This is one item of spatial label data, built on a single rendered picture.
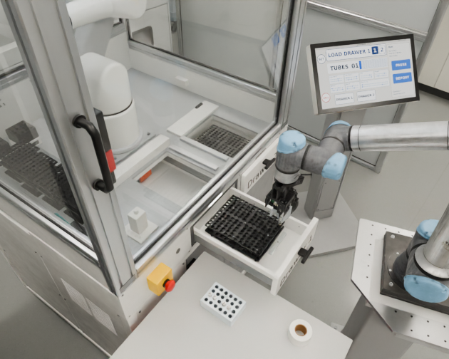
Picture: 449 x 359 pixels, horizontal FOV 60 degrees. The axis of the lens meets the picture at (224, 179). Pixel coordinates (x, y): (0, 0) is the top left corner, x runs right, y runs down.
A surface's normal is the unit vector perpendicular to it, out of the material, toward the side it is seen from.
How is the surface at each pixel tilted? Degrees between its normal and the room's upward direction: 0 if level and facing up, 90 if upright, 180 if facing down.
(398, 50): 50
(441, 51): 90
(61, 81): 90
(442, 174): 0
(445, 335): 0
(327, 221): 3
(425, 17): 90
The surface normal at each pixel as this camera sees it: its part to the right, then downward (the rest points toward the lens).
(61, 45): 0.82, 0.41
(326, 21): -0.64, 0.53
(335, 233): 0.03, -0.68
